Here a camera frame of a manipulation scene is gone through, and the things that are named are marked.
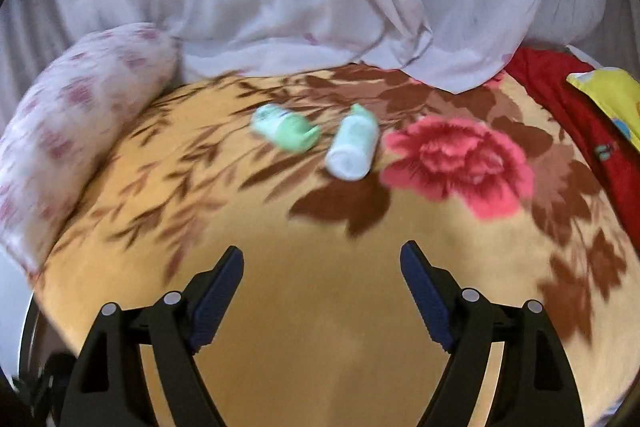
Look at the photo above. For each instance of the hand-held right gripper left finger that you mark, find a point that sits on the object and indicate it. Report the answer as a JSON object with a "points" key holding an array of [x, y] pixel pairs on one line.
{"points": [[215, 302]]}

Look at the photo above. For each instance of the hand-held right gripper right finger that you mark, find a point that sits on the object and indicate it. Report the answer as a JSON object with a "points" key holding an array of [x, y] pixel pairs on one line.
{"points": [[425, 297]]}

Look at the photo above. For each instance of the white bottle with green cap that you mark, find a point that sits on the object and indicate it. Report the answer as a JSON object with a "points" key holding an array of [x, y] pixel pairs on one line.
{"points": [[352, 144]]}

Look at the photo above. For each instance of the light green bottle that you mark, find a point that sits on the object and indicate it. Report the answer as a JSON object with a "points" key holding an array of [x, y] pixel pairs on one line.
{"points": [[282, 127]]}

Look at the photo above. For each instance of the yellow floral blanket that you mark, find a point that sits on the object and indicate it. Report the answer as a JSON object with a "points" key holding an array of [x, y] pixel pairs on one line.
{"points": [[320, 227]]}

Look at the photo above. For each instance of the pink floral folded quilt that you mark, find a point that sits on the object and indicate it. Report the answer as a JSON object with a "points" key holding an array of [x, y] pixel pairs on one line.
{"points": [[75, 122]]}

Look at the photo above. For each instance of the red blanket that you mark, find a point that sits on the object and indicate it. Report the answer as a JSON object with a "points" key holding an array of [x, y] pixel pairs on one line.
{"points": [[575, 122]]}

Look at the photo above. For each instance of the yellow printed pillow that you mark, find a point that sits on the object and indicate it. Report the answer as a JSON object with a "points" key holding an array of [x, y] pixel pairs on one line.
{"points": [[610, 97]]}

